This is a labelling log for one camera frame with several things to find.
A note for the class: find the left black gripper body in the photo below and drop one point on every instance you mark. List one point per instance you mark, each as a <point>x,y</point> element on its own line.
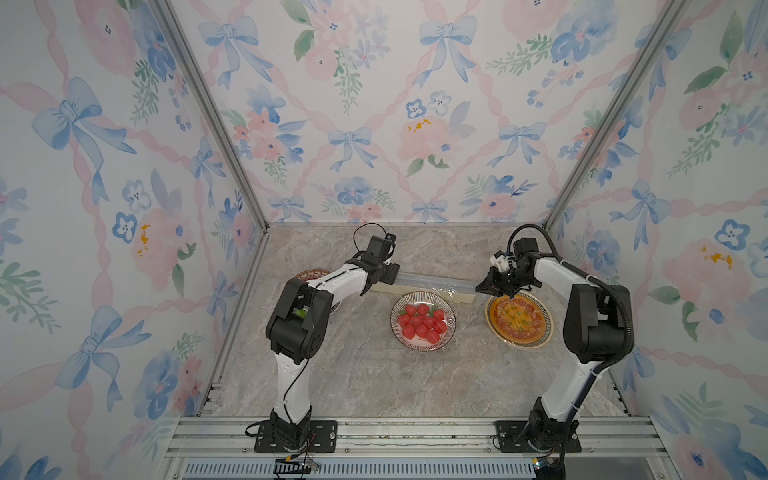
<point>387,273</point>

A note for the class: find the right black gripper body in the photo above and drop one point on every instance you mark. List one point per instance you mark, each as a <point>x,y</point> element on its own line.
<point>510,282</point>

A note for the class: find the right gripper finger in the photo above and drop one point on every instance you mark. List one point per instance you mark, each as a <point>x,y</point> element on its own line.
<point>493,275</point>
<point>491,289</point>

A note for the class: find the cream plastic wrap dispenser box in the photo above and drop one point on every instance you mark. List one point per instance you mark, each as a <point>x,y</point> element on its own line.
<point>450,289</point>

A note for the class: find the plate of grapes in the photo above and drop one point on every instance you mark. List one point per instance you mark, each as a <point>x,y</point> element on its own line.
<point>312,276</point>

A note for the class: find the plate of red strawberries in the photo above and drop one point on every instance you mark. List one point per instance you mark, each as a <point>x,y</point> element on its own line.
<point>423,321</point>

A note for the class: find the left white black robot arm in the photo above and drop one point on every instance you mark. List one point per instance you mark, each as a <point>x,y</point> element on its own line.
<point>297,328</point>

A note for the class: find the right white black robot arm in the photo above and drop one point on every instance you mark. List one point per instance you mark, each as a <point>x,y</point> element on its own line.
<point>597,332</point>

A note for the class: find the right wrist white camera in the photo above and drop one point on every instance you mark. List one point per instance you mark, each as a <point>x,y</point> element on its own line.
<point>500,260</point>

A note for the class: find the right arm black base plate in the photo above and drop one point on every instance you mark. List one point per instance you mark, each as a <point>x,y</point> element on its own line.
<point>518,436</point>

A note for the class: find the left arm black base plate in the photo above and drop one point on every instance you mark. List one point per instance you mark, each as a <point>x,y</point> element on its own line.
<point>277,436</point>

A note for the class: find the aluminium front rail frame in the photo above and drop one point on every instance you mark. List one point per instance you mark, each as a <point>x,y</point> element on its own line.
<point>415,448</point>

